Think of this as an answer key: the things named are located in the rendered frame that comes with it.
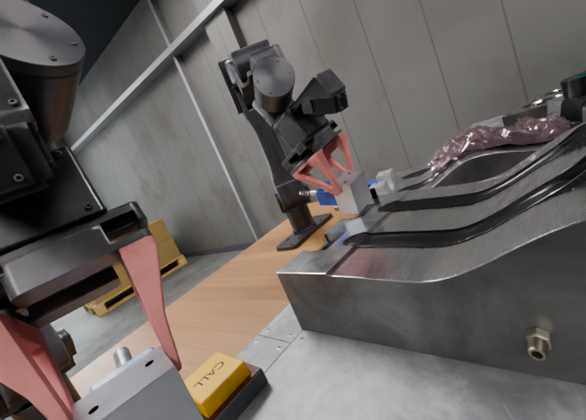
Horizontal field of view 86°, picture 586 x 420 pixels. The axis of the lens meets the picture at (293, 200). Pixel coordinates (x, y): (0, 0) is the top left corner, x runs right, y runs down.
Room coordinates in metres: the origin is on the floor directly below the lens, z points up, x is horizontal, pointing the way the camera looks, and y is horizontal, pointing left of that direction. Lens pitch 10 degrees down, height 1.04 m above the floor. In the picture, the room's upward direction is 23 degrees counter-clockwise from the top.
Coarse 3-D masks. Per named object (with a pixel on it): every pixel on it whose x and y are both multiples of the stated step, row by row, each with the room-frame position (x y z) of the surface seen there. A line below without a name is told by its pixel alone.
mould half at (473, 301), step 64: (448, 192) 0.44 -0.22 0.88; (512, 192) 0.31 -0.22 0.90; (576, 192) 0.21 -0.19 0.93; (320, 256) 0.39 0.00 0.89; (384, 256) 0.33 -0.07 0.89; (448, 256) 0.27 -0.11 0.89; (512, 256) 0.20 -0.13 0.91; (576, 256) 0.18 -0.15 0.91; (320, 320) 0.36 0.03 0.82; (384, 320) 0.29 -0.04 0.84; (448, 320) 0.25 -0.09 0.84; (512, 320) 0.21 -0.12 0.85; (576, 320) 0.18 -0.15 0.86
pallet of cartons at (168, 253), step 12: (156, 228) 4.39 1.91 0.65; (156, 240) 4.34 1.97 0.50; (168, 240) 4.44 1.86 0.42; (168, 252) 4.39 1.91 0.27; (120, 264) 3.98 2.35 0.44; (168, 264) 4.34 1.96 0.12; (180, 264) 4.44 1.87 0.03; (120, 276) 3.93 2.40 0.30; (120, 288) 3.89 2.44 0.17; (132, 288) 4.26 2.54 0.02; (96, 300) 3.68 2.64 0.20; (108, 300) 3.75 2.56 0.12; (120, 300) 3.91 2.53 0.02; (96, 312) 3.66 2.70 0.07
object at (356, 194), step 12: (348, 180) 0.49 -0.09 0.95; (360, 180) 0.50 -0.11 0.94; (300, 192) 0.58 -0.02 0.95; (312, 192) 0.56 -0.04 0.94; (324, 192) 0.52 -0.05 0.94; (348, 192) 0.48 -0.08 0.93; (360, 192) 0.49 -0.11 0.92; (324, 204) 0.53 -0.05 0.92; (336, 204) 0.51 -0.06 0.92; (348, 204) 0.49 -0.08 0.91; (360, 204) 0.49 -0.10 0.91
